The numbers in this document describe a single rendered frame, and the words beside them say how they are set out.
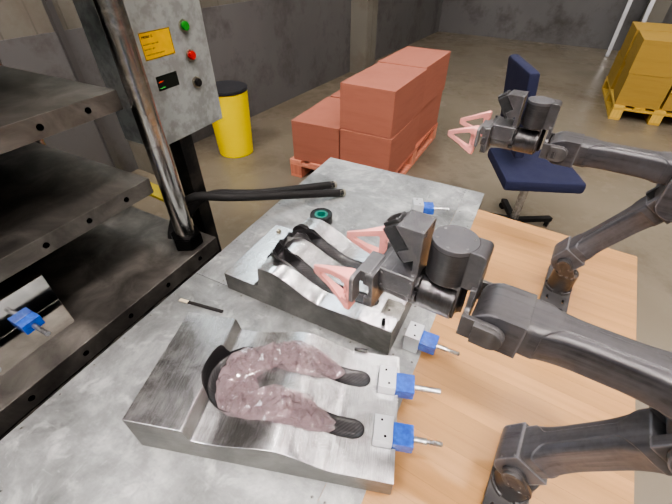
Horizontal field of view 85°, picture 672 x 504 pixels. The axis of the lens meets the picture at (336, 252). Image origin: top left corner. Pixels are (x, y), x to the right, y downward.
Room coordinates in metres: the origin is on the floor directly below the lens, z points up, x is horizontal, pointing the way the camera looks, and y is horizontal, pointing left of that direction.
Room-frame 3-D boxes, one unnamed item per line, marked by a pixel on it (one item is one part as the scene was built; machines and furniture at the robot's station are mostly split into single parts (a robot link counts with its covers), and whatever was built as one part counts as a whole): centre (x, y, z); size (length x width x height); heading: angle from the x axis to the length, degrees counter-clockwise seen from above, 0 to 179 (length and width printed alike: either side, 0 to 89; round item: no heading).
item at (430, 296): (0.36, -0.14, 1.21); 0.07 x 0.06 x 0.07; 58
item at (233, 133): (3.37, 0.97, 0.30); 0.39 x 0.38 x 0.60; 58
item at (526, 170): (2.11, -1.22, 0.53); 0.61 x 0.58 x 1.05; 65
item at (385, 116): (3.29, -0.32, 0.41); 1.45 x 0.98 x 0.81; 147
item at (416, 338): (0.54, -0.23, 0.83); 0.13 x 0.05 x 0.05; 64
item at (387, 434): (0.30, -0.14, 0.86); 0.13 x 0.05 x 0.05; 80
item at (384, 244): (0.46, -0.05, 1.20); 0.09 x 0.07 x 0.07; 58
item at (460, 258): (0.33, -0.17, 1.24); 0.12 x 0.09 x 0.12; 58
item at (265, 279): (0.76, 0.03, 0.87); 0.50 x 0.26 x 0.14; 63
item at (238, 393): (0.41, 0.12, 0.90); 0.26 x 0.18 x 0.08; 80
